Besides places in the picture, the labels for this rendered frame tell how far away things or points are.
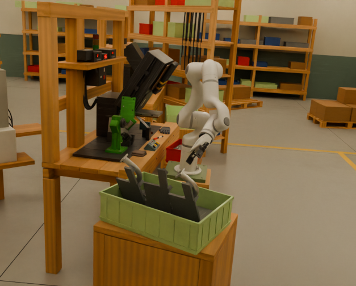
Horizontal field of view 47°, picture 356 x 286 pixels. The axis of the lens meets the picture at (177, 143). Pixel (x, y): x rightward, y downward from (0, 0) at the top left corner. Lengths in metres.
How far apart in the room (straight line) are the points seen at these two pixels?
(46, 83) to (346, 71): 10.87
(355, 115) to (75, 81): 6.89
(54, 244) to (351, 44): 10.93
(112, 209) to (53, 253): 1.10
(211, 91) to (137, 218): 0.79
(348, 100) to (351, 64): 3.58
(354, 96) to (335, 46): 3.51
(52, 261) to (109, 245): 1.07
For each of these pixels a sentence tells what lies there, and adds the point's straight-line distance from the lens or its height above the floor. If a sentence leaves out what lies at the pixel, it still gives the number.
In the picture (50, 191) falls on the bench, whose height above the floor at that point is 0.67.
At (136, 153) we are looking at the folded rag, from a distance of 3.06.
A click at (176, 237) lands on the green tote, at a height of 0.85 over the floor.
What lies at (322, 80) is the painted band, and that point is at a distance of 12.77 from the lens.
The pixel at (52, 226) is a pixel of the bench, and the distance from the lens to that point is 3.18.
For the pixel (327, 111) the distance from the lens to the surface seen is 8.87.
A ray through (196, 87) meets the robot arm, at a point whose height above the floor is 1.49.
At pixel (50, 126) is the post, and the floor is 1.14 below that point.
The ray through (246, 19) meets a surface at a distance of 11.70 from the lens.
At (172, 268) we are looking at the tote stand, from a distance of 2.20.
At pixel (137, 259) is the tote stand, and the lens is 2.27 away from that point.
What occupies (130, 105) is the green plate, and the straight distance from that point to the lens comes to 3.34.
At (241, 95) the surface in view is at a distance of 10.45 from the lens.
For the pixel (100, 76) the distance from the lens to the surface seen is 3.34.
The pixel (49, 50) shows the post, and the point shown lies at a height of 1.65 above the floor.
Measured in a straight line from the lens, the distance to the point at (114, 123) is 3.06.
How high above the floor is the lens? 1.86
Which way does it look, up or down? 16 degrees down
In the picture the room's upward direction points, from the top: 4 degrees clockwise
